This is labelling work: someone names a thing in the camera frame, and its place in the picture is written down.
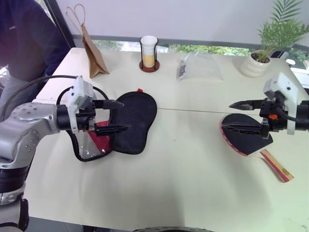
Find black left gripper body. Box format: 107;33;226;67
77;99;114;135

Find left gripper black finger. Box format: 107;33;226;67
96;124;131;136
95;99;125;110

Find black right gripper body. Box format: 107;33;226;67
259;97;290;140

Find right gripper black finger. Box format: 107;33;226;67
228;99;263;112
221;121;263;136

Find black table tennis paddle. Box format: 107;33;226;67
220;113;295;185

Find black red paddle case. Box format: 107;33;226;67
69;88;158;162

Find clear plastic bag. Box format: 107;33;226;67
175;51;225;82

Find white ribbed plant pot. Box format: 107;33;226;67
239;50;272;78

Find brown paper bag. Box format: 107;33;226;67
66;3;110;79

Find white cup with yellow drink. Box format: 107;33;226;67
140;35;158;68

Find green palm plant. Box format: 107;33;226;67
255;0;309;63

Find person in dark blue shirt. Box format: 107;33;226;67
0;0;71;121

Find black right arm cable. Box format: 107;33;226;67
274;109;303;122

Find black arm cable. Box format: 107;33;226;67
274;109;303;122
0;75;110;121

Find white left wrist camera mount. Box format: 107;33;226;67
66;75;95;135

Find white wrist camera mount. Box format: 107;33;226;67
66;75;95;135
263;72;303;135

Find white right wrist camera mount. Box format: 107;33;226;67
263;72;303;135

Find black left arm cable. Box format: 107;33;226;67
0;75;110;121

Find black window frame post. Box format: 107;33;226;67
43;0;77;48

